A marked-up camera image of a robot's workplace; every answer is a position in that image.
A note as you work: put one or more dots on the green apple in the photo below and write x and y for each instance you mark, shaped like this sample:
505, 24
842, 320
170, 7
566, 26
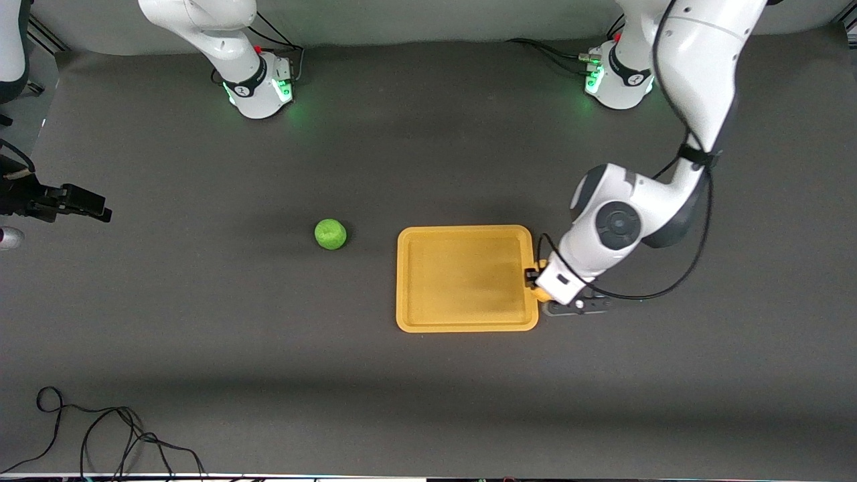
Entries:
331, 234

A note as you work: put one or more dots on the yellow plastic tray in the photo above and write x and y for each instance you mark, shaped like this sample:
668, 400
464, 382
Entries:
462, 281

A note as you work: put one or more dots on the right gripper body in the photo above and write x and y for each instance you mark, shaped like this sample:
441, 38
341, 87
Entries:
25, 198

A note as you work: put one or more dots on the aluminium frame rail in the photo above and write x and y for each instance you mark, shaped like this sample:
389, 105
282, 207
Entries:
47, 35
850, 30

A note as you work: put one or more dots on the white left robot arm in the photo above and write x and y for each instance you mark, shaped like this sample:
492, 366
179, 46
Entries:
696, 67

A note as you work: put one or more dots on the yellow-brown potato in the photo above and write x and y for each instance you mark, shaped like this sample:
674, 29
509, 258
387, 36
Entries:
541, 293

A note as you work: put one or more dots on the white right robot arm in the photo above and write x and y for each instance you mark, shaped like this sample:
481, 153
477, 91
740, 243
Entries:
201, 27

